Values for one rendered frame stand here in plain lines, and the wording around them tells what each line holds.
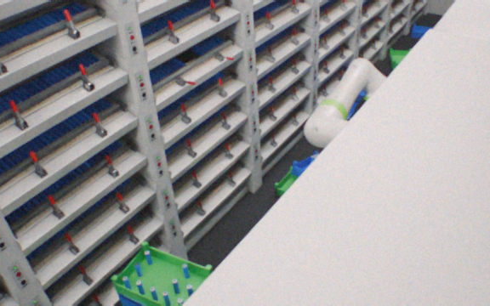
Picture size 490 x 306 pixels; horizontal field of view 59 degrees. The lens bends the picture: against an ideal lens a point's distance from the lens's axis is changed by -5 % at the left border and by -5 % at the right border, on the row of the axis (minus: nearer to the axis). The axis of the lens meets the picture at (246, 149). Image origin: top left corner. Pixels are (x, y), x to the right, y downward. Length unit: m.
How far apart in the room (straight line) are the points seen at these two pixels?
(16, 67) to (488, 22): 1.30
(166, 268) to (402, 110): 1.62
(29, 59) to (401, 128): 1.36
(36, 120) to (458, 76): 1.40
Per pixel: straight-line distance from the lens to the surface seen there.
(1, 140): 1.48
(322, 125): 1.58
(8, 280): 1.69
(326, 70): 3.21
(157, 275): 1.75
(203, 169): 2.33
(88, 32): 1.56
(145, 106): 1.79
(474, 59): 0.23
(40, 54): 1.48
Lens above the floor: 1.81
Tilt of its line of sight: 36 degrees down
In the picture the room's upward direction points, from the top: 4 degrees counter-clockwise
